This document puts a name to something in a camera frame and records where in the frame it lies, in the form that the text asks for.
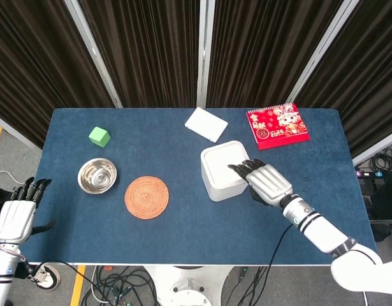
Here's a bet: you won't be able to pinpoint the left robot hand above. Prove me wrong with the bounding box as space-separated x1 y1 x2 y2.
0 177 56 245

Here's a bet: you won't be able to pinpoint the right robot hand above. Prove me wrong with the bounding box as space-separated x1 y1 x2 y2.
228 158 294 208

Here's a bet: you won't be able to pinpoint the white square plastic box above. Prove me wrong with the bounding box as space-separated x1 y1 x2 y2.
200 140 251 202

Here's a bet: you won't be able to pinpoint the red desk calendar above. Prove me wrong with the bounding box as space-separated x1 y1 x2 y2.
245 103 311 151

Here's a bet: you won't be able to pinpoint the black and white sneaker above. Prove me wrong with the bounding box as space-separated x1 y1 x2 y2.
29 264 61 291

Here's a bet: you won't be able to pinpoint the flat white rectangular box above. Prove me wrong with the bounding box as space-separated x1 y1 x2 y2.
184 107 229 143

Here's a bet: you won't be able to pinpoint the stainless steel bowl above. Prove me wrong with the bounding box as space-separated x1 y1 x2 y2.
77 157 118 194

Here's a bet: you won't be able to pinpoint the blue table cloth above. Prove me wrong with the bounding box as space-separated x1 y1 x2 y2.
25 107 378 265

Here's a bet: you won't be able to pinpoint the black power strip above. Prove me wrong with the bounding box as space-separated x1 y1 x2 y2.
356 170 384 180

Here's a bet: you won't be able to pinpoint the green cube block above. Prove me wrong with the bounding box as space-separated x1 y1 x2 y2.
88 126 112 148

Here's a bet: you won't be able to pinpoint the round woven rattan coaster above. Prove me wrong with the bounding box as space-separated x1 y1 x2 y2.
124 175 170 220

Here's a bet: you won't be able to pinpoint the dark brown curtain panel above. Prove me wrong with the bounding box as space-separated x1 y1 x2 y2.
0 0 116 149
78 0 202 108
293 0 392 159
206 0 344 108

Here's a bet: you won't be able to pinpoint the white floor cable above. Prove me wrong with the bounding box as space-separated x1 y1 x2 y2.
0 170 22 185

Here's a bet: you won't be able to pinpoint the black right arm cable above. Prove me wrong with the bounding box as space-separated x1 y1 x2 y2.
266 222 294 279

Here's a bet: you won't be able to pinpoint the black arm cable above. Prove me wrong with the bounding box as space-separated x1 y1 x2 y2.
266 222 294 279
22 259 99 289

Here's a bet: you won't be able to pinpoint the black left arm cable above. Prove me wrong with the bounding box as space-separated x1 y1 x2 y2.
22 259 99 289

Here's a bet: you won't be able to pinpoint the white partition base rail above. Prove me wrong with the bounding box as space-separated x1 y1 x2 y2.
352 136 392 167
0 111 43 150

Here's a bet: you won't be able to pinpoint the coiled black cables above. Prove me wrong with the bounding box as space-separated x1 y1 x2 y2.
369 147 392 171

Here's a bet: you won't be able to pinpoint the tangled black floor cables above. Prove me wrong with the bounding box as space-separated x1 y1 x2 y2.
80 266 158 306

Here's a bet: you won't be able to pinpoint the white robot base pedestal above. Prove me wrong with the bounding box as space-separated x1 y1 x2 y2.
140 265 235 306

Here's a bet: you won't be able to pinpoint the white partition post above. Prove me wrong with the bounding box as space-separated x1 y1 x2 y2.
63 0 124 108
285 0 361 105
196 0 210 108

